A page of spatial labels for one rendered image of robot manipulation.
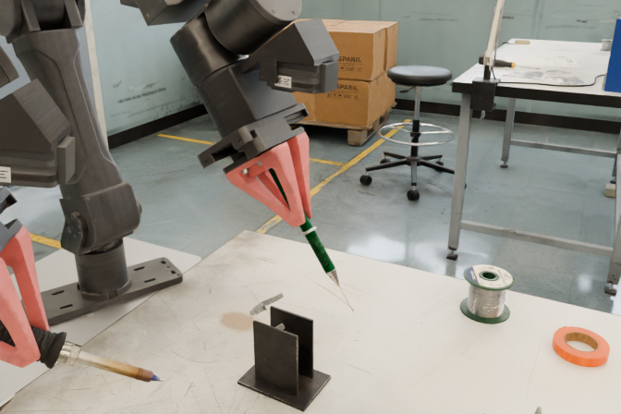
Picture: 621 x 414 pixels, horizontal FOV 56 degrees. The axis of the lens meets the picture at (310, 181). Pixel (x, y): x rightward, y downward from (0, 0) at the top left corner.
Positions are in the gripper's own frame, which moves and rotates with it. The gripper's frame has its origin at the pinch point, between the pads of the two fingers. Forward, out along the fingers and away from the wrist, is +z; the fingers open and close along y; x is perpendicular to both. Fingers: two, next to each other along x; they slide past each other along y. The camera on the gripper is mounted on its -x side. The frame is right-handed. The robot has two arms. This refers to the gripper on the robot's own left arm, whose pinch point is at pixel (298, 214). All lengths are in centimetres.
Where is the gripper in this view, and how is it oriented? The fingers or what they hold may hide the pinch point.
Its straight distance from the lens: 54.1
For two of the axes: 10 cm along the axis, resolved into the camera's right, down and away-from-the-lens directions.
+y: 5.0, -3.1, 8.1
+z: 4.7, 8.8, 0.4
